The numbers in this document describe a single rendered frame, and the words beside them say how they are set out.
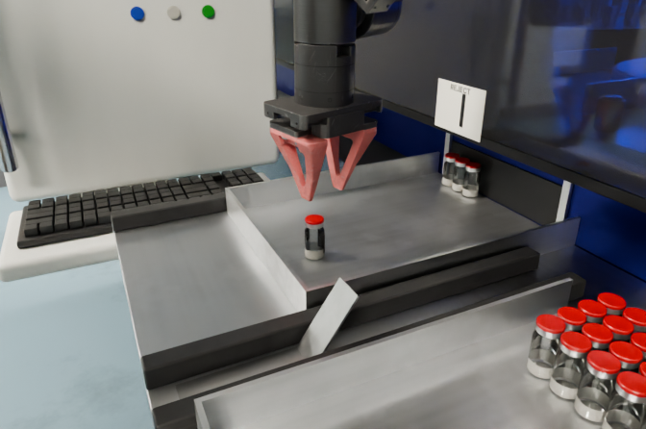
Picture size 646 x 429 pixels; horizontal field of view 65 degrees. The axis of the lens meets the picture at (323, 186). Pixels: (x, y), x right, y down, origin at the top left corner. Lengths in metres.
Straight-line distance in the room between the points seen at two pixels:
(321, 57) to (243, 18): 0.55
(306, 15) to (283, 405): 0.31
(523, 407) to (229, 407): 0.21
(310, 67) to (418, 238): 0.25
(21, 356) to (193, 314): 1.57
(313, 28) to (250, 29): 0.55
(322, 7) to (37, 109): 0.63
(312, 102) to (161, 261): 0.25
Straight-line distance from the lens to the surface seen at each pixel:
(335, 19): 0.46
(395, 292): 0.48
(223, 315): 0.49
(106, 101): 0.97
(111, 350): 1.94
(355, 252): 0.58
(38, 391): 1.88
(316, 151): 0.46
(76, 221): 0.85
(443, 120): 0.66
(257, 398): 0.38
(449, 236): 0.63
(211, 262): 0.57
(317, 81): 0.47
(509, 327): 0.49
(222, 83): 1.00
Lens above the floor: 1.17
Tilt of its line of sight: 22 degrees down
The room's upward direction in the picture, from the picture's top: straight up
